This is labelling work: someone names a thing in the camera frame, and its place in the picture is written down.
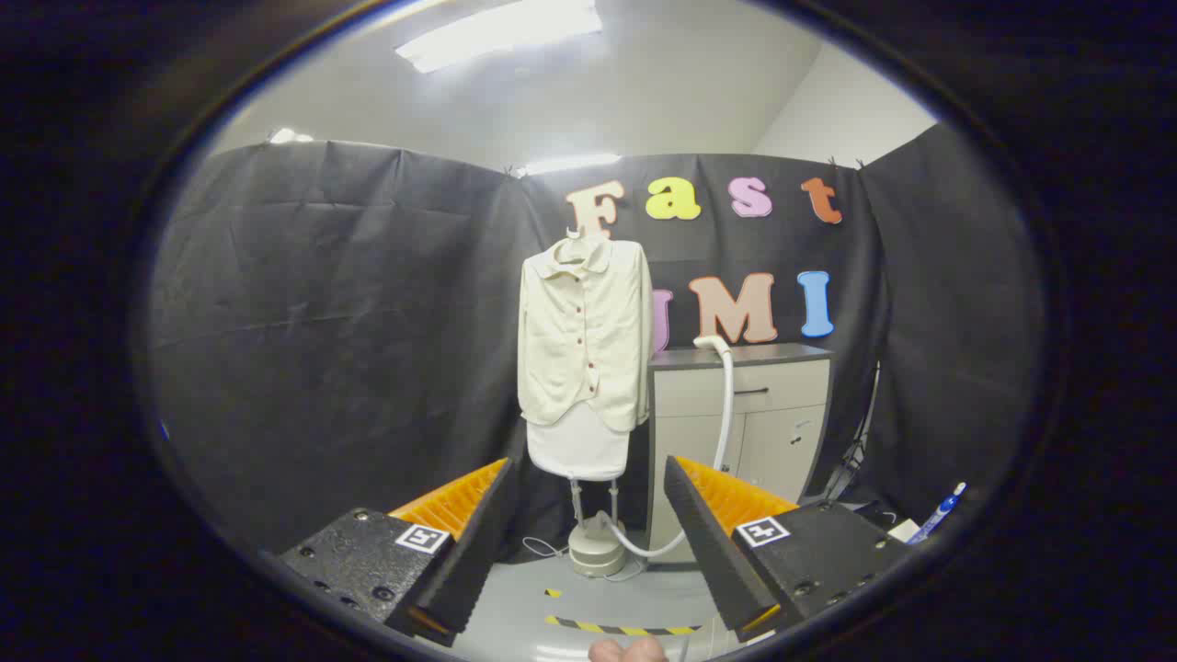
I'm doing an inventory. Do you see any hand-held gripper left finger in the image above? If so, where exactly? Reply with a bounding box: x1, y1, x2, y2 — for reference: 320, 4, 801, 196
279, 457, 516, 647

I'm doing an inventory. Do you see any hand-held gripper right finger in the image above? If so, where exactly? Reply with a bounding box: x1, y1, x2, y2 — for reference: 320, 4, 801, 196
663, 455, 916, 643

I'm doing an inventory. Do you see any white garment steamer base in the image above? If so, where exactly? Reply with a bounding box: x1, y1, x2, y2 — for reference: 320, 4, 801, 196
567, 478, 628, 578

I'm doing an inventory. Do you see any white garment steamer head with hose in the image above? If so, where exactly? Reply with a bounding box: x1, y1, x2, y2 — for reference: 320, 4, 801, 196
602, 335, 737, 559

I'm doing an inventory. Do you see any cream button-up shirt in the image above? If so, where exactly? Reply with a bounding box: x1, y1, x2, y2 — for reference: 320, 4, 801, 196
517, 237, 656, 433

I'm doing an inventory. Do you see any yellow black floor tape strip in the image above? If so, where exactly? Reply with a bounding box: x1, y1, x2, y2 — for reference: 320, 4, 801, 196
544, 614, 702, 637

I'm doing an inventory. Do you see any beige cabinet with grey top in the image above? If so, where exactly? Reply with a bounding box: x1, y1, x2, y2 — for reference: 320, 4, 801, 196
646, 343, 835, 564

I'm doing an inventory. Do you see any blue and white pen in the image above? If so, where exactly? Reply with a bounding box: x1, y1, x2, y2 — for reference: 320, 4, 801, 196
908, 482, 968, 545

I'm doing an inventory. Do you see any ceiling light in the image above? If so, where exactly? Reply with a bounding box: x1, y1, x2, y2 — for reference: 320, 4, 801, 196
515, 154, 622, 177

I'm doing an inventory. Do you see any bundle of thin cables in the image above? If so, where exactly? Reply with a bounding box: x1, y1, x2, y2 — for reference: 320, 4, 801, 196
823, 363, 884, 502

